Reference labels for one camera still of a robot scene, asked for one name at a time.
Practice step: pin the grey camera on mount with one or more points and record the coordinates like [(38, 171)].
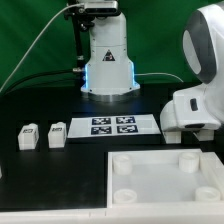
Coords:
[(99, 7)]

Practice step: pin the white obstacle wall block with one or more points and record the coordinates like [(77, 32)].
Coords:
[(212, 169)]

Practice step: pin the white marker sheet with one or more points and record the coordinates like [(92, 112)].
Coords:
[(113, 126)]

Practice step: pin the white square tabletop tray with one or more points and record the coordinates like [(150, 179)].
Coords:
[(139, 178)]

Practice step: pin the black camera stand pole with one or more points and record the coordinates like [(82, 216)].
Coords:
[(81, 23)]

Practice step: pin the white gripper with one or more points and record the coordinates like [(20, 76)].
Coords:
[(187, 111)]

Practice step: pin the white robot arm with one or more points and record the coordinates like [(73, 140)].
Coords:
[(110, 72)]

